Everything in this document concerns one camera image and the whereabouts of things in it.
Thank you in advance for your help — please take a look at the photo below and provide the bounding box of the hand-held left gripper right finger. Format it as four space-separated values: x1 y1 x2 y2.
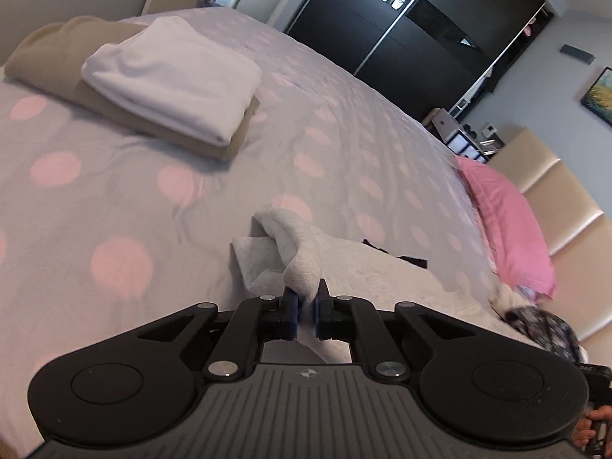
313 280 475 381

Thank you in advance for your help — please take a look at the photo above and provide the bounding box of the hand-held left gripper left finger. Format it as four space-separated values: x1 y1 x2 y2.
136 286 303 381

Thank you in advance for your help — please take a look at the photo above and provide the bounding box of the grey printed sweatshirt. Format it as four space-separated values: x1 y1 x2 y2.
232 208 541 366

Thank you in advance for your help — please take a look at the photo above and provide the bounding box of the person's right hand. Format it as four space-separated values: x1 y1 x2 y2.
571 406 612 445

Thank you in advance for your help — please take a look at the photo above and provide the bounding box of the dark floral cloth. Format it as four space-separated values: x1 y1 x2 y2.
490 284 581 361

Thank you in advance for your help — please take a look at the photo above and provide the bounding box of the beige padded headboard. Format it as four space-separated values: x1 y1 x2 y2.
488 127 612 359

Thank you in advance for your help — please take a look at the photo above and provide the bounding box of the pink dotted grey bed sheet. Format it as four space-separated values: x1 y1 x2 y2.
0 7 527 450

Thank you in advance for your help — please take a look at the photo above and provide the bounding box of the pink pillow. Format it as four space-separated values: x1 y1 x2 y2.
454 155 558 297

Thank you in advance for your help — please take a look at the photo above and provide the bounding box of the white storage shelf unit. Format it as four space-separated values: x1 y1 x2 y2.
423 107 503 163

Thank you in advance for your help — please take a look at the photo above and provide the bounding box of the white folded cloth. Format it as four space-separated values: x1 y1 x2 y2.
81 15 263 146

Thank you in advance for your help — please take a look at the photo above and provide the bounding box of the black sliding wardrobe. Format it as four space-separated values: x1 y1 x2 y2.
287 0 550 125

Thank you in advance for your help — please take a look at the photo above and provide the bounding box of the tan folded fleece blanket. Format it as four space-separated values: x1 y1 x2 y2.
5 16 261 161

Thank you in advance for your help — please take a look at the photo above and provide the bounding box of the framed wall picture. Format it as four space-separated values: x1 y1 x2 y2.
580 68 612 127

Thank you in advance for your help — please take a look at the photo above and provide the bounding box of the grey wall device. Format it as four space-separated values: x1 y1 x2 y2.
560 44 594 64

